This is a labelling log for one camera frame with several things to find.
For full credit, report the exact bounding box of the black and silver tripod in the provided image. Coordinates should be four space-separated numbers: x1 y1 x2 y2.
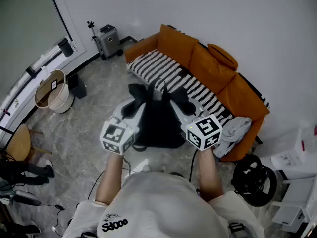
87 20 104 57

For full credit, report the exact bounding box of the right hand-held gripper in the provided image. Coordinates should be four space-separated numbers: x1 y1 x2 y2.
169 99 223 151

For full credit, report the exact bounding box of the orange throw pillow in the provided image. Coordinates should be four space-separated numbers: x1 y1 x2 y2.
207 43 238 71

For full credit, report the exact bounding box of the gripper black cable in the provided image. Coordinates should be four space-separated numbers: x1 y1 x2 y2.
189 149 199 183
87 156 132 201

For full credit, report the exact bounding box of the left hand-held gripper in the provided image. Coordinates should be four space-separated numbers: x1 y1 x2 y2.
100 97 147 156

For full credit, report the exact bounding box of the person's white t-shirt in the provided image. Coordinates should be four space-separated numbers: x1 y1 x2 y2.
61 171 265 238

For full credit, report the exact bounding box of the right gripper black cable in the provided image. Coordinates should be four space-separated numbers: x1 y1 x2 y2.
189 149 199 183

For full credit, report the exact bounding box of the black square box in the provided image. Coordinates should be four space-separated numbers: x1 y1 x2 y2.
67 73 87 99

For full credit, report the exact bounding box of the white box with red label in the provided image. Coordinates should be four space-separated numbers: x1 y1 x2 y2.
260 126 317 180

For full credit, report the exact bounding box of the black clip-on device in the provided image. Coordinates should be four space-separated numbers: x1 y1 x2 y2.
229 222 246 236

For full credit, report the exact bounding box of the silver hard-shell suitcase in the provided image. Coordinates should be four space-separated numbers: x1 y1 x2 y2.
95 24 124 60

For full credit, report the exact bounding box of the grey crumpled garment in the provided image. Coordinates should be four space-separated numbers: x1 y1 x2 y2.
213 116 252 158

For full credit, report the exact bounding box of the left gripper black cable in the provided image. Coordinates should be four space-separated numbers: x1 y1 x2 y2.
87 156 132 201

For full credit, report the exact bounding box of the white low shelf unit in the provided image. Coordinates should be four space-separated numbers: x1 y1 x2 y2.
271 177 317 233

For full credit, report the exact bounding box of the person's left forearm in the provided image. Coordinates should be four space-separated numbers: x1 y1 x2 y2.
95 152 124 205

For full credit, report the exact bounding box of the black cylindrical bin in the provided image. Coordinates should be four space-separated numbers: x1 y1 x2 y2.
57 38 74 58

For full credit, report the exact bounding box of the person's right forearm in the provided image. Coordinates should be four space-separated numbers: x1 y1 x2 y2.
197 147 225 203

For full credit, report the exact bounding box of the round wooden stool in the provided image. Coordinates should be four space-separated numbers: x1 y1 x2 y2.
5 123 53 162

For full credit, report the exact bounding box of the grey handheld floor device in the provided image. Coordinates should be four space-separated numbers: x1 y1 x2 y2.
11 189 42 207

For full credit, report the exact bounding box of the orange sofa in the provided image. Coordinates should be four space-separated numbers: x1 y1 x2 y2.
123 23 270 162

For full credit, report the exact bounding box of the black and white striped blanket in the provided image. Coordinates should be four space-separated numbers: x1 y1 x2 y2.
126 50 270 130

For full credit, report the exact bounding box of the black bag with straps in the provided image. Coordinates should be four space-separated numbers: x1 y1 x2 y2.
230 154 277 207

